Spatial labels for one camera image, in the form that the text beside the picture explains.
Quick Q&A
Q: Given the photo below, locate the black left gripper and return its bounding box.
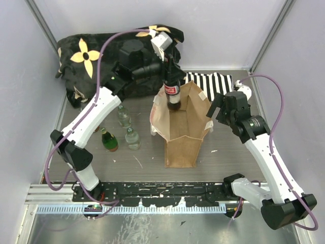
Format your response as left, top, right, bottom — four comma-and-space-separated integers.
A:
133, 47, 187, 84

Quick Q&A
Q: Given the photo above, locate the Coca-Cola glass bottle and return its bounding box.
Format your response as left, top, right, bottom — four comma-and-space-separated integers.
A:
164, 80, 181, 111

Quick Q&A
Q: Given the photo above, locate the brown canvas tote bag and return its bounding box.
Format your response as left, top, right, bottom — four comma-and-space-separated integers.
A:
149, 81, 213, 168

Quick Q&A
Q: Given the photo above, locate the green Perrier bottle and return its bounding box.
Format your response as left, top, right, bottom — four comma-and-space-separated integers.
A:
100, 128, 118, 152

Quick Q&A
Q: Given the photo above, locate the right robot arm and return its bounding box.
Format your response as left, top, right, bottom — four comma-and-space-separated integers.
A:
207, 91, 317, 230

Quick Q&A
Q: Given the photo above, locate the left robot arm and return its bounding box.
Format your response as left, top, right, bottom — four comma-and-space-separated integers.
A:
50, 37, 185, 201

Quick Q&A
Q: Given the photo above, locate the black white striped cloth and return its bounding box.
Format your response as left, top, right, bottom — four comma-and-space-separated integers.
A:
180, 72, 233, 102

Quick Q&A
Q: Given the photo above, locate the clear Chang soda bottle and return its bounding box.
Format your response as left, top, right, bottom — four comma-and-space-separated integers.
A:
117, 105, 132, 129

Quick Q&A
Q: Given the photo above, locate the black plush flower pillow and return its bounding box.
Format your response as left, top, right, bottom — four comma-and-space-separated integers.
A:
56, 24, 184, 108

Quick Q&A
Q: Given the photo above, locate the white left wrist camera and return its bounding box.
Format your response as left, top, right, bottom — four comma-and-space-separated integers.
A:
151, 32, 173, 61

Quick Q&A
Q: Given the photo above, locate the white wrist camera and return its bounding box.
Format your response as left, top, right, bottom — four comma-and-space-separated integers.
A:
234, 80, 252, 101
151, 32, 173, 61

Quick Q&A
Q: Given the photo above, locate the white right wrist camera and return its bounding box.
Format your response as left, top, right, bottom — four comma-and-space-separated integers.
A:
234, 80, 252, 101

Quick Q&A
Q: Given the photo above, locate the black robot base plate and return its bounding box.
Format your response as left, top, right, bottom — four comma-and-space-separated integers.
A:
72, 180, 252, 208

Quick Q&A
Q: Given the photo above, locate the aluminium frame rail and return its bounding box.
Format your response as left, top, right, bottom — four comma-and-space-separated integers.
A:
24, 182, 305, 215

